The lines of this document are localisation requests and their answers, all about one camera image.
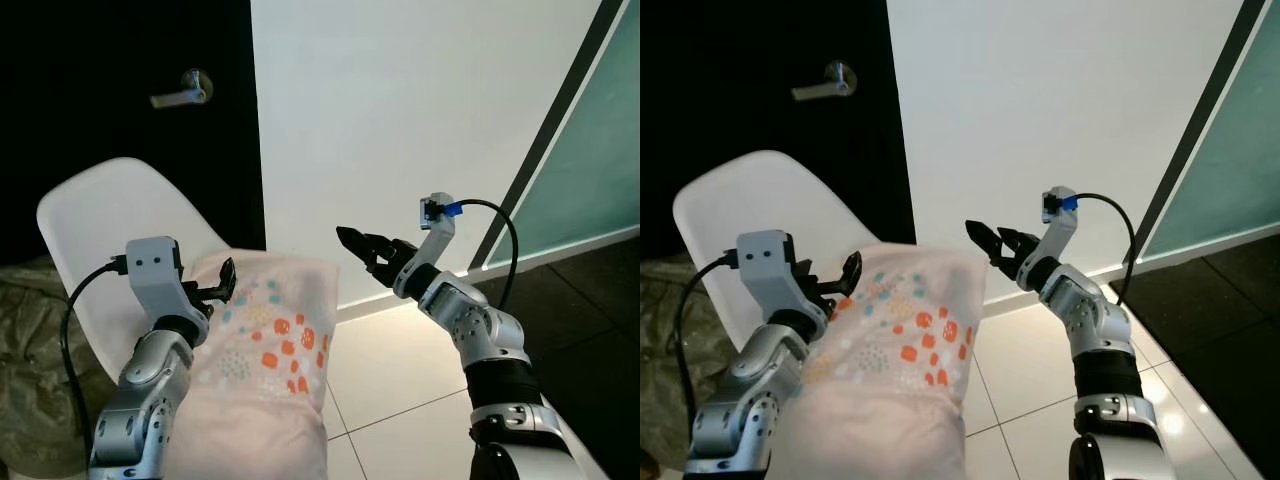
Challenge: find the white plastic shell chair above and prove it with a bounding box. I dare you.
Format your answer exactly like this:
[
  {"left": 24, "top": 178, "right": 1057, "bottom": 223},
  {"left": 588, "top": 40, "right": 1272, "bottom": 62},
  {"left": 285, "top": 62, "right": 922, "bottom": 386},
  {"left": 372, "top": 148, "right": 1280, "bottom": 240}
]
[
  {"left": 37, "top": 157, "right": 233, "bottom": 386},
  {"left": 672, "top": 150, "right": 881, "bottom": 401}
]

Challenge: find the pink pillow with orange dots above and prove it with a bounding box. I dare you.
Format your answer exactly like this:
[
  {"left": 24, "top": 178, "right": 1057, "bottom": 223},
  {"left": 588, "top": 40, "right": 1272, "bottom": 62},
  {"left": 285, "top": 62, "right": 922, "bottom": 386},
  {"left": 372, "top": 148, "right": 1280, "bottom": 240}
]
[
  {"left": 765, "top": 243, "right": 988, "bottom": 480},
  {"left": 163, "top": 250, "right": 341, "bottom": 480}
]

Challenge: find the olive green cloth heap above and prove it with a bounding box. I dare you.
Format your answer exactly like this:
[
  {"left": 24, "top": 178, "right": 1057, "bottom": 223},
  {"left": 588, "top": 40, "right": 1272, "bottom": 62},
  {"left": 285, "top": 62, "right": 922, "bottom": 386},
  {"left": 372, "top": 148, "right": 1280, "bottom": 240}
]
[
  {"left": 0, "top": 255, "right": 106, "bottom": 479},
  {"left": 640, "top": 255, "right": 706, "bottom": 476}
]

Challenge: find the black door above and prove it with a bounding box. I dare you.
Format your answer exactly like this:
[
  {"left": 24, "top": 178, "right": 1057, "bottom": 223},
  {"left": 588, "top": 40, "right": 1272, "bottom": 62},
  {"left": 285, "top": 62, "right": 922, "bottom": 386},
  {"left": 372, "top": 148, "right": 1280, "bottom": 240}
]
[
  {"left": 640, "top": 0, "right": 918, "bottom": 271},
  {"left": 0, "top": 0, "right": 267, "bottom": 269}
]

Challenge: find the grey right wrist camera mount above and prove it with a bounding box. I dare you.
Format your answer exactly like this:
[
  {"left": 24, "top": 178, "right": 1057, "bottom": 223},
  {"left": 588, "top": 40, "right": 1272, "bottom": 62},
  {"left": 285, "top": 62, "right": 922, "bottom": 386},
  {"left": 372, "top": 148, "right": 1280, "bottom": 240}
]
[
  {"left": 1040, "top": 186, "right": 1083, "bottom": 266},
  {"left": 418, "top": 193, "right": 463, "bottom": 273}
]

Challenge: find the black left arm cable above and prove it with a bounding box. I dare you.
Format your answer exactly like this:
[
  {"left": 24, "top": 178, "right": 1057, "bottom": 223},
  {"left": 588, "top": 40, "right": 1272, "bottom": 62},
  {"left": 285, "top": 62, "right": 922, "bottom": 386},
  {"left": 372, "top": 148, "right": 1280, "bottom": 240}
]
[
  {"left": 62, "top": 255, "right": 131, "bottom": 461},
  {"left": 675, "top": 252, "right": 746, "bottom": 451}
]

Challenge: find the silver door handle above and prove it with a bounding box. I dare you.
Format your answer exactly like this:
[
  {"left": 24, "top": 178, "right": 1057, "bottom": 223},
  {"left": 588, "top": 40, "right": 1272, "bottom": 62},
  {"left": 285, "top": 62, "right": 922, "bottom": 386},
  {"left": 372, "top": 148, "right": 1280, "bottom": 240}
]
[
  {"left": 150, "top": 68, "right": 214, "bottom": 109},
  {"left": 790, "top": 62, "right": 858, "bottom": 103}
]

